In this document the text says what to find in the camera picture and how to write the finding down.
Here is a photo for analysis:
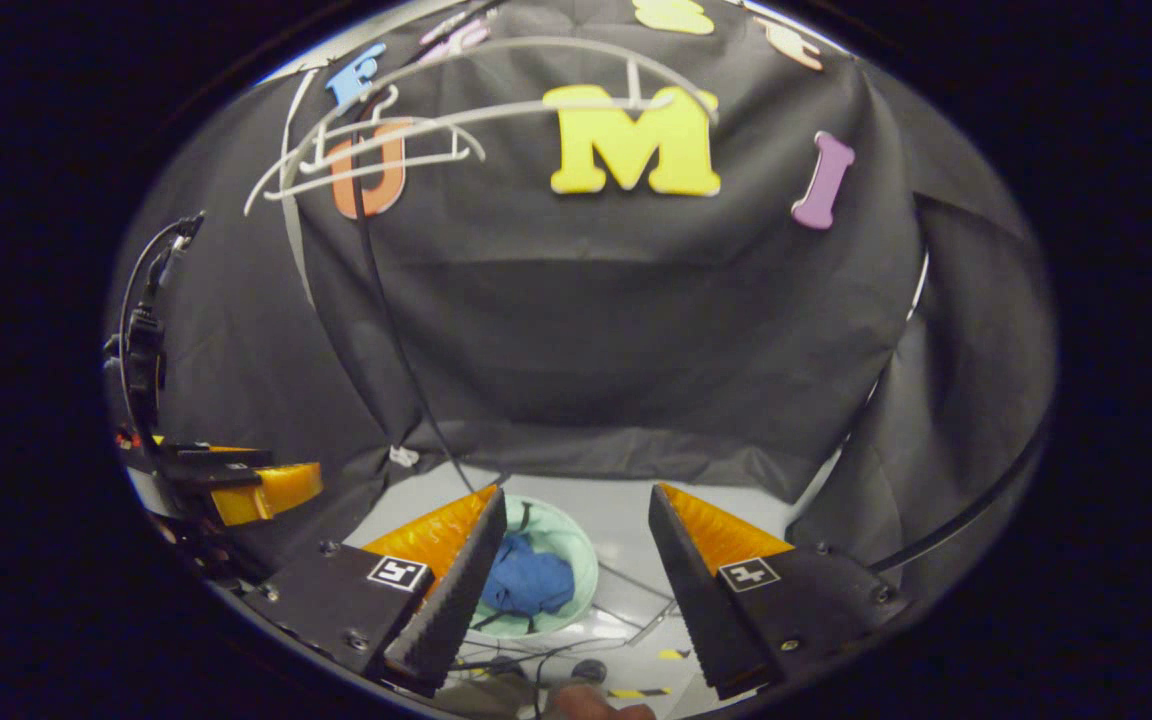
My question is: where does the plain white hanger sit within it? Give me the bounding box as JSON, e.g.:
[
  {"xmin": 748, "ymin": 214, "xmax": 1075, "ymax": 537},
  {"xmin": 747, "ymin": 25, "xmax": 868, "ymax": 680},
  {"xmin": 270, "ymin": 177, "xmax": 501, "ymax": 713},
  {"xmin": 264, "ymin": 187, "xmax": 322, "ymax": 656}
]
[{"xmin": 244, "ymin": 85, "xmax": 487, "ymax": 216}]

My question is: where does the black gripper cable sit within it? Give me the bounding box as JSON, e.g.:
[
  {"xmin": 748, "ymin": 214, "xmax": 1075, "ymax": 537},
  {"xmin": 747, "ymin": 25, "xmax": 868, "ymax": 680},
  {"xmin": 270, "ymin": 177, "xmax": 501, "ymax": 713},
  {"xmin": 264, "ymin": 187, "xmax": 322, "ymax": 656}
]
[{"xmin": 119, "ymin": 212, "xmax": 207, "ymax": 411}]

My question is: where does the black backdrop cloth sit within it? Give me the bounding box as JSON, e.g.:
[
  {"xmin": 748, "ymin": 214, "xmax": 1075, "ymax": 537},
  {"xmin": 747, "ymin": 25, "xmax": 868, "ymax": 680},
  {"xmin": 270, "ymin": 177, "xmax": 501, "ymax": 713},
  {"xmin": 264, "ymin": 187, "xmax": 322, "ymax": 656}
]
[{"xmin": 106, "ymin": 0, "xmax": 1057, "ymax": 601}]

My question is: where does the white hanger with cable tie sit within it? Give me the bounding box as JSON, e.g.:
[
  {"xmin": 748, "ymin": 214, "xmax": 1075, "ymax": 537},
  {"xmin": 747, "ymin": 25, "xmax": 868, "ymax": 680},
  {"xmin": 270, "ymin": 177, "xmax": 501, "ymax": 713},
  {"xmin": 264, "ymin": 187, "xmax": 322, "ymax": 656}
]
[{"xmin": 266, "ymin": 37, "xmax": 720, "ymax": 201}]

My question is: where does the green laundry hamper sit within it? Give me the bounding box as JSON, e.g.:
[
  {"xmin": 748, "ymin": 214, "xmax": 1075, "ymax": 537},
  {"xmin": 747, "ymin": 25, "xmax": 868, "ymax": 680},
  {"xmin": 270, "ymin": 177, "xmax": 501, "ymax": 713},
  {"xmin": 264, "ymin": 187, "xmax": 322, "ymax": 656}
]
[{"xmin": 471, "ymin": 495, "xmax": 600, "ymax": 639}]

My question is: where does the blue shirt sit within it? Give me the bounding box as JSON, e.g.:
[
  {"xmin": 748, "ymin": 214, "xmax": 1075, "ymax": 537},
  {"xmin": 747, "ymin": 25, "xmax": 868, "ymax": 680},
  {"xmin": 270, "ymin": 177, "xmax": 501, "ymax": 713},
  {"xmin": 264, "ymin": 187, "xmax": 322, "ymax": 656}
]
[{"xmin": 481, "ymin": 535, "xmax": 577, "ymax": 618}]

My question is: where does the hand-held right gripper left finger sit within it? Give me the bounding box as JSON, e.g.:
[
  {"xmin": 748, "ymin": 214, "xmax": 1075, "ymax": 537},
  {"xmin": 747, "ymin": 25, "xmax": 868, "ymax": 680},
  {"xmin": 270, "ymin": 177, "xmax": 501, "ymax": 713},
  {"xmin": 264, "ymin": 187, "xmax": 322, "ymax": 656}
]
[{"xmin": 241, "ymin": 485, "xmax": 509, "ymax": 699}]

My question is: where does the black floor cable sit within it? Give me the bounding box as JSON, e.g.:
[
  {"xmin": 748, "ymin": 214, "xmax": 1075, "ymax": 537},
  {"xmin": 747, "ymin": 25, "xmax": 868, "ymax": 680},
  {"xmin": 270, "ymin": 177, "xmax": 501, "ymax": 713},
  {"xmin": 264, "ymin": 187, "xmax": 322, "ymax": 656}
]
[{"xmin": 456, "ymin": 635, "xmax": 657, "ymax": 720}]

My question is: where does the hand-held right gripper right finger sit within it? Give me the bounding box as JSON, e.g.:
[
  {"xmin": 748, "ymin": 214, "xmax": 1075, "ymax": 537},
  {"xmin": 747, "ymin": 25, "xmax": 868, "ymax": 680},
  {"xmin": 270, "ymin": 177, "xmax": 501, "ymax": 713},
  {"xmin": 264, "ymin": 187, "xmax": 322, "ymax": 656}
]
[{"xmin": 648, "ymin": 483, "xmax": 912, "ymax": 701}]

